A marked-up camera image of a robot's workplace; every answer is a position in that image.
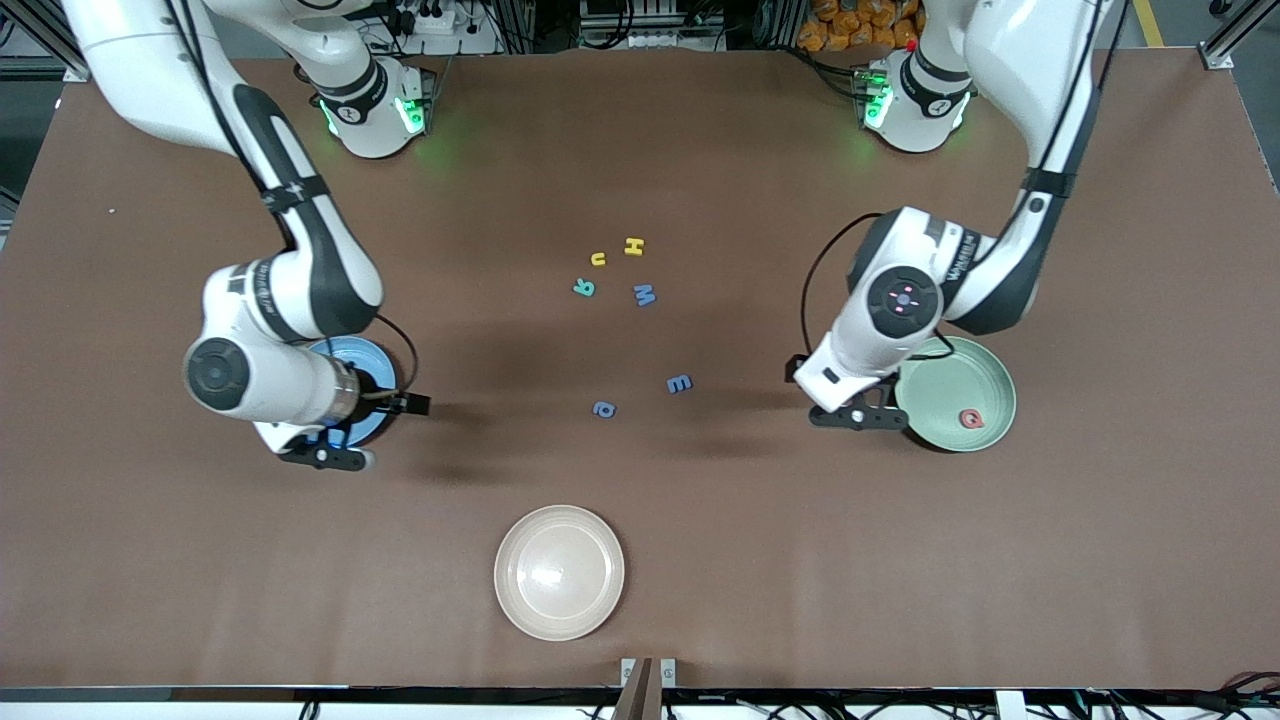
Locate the blue plate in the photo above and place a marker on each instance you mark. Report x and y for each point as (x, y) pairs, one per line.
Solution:
(350, 350)

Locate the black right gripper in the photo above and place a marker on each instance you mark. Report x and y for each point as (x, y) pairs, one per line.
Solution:
(374, 389)

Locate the teal uppercase letter R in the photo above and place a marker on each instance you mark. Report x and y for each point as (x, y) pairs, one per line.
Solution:
(584, 287)

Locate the blue lowercase letter m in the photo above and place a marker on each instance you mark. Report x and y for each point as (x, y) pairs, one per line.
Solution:
(679, 384)

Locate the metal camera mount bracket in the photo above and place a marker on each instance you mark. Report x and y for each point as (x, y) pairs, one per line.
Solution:
(648, 680)

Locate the blue lowercase letter a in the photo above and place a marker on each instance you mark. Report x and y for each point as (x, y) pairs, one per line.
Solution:
(611, 410)

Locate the beige plate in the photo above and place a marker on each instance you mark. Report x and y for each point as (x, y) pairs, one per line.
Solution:
(559, 572)

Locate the aluminium frame profile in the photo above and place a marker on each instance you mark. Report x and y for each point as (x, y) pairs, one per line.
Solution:
(40, 40)
(1235, 40)

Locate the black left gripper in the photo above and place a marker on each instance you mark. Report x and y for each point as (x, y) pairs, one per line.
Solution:
(790, 370)

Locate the metal equipment rack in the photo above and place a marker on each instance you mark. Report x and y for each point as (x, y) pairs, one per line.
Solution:
(650, 20)

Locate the blue uppercase letter M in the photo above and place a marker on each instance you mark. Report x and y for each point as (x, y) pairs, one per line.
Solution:
(644, 296)

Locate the green plate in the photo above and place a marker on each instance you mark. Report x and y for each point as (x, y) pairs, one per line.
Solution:
(975, 380)

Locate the orange bags pile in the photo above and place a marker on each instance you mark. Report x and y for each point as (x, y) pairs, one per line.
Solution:
(850, 25)

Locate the red uppercase letter Q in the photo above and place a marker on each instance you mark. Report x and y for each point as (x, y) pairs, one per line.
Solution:
(963, 418)

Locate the brown table cover sheet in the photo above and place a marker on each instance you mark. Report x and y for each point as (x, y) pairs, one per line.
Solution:
(800, 560)

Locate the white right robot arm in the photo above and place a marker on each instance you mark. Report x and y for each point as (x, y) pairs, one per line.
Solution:
(150, 80)

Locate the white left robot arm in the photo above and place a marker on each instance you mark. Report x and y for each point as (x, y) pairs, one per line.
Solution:
(1010, 60)

